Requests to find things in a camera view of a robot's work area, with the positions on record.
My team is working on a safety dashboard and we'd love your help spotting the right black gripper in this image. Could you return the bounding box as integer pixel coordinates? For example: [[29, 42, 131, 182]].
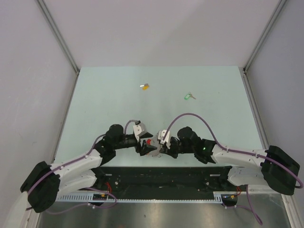
[[160, 137, 195, 159]]

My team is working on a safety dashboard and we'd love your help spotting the metal key organizer red handle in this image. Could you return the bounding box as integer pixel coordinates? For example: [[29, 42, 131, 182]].
[[146, 132, 166, 157]]

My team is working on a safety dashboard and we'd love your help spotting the key with green tag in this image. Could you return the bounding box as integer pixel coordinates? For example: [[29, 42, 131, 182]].
[[184, 92, 196, 100]]

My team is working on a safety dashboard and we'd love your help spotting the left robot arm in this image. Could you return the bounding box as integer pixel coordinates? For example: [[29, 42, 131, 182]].
[[20, 123, 157, 213]]

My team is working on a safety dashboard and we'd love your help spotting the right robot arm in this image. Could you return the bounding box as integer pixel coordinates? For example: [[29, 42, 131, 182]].
[[157, 127, 300, 195]]

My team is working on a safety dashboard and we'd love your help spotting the key with yellow tag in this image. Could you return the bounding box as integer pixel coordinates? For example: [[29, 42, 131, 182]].
[[140, 84, 150, 90]]

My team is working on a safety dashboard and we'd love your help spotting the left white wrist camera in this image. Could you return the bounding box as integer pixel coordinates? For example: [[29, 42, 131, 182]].
[[133, 121, 147, 142]]

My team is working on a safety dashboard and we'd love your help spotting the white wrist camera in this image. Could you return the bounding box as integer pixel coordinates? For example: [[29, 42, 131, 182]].
[[133, 121, 147, 142], [157, 130, 171, 144]]

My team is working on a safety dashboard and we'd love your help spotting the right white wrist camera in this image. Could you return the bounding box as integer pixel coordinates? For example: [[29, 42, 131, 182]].
[[157, 130, 171, 144]]

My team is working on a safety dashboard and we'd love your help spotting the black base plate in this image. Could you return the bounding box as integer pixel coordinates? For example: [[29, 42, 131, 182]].
[[93, 166, 238, 200]]

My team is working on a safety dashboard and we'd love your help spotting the white slotted cable duct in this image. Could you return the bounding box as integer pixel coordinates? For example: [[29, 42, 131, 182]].
[[56, 191, 237, 204]]

